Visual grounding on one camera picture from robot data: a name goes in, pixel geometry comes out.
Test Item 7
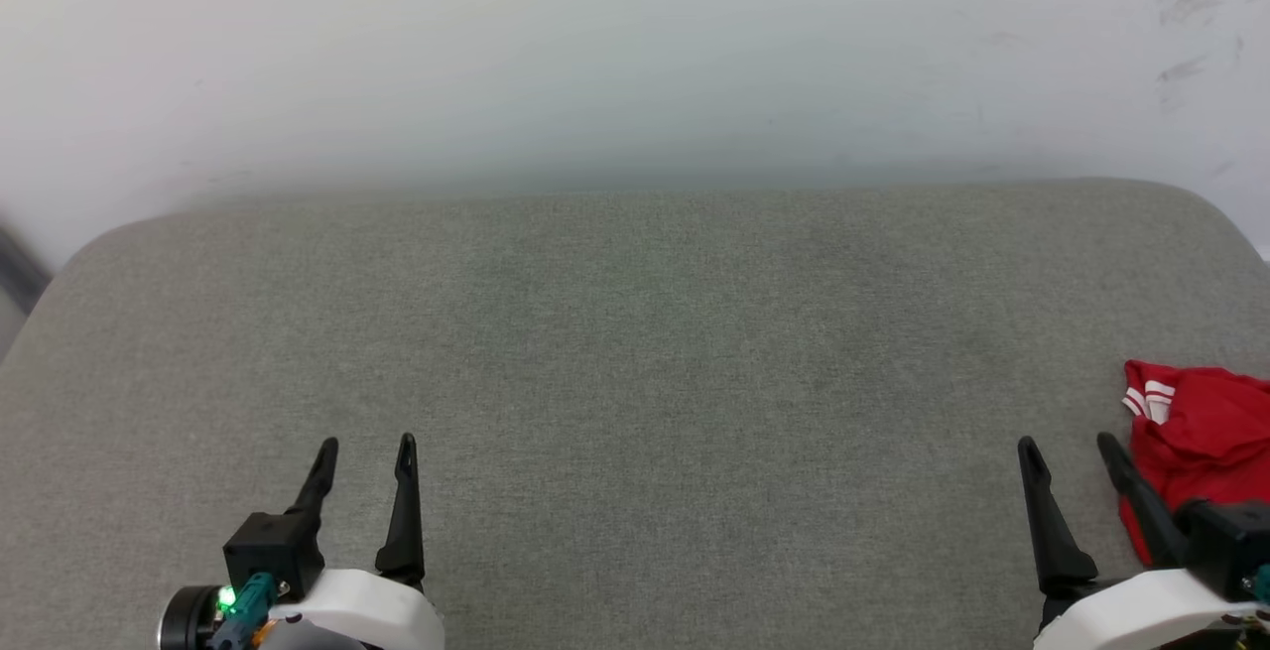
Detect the teal left cable connector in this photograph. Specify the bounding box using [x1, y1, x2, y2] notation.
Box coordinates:
[208, 574, 277, 650]

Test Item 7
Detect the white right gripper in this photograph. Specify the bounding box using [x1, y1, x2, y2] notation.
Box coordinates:
[1017, 432, 1263, 650]

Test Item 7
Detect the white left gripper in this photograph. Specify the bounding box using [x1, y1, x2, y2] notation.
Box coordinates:
[268, 434, 445, 650]

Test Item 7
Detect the red white basketball jersey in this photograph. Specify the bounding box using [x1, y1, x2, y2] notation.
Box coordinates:
[1119, 360, 1270, 569]

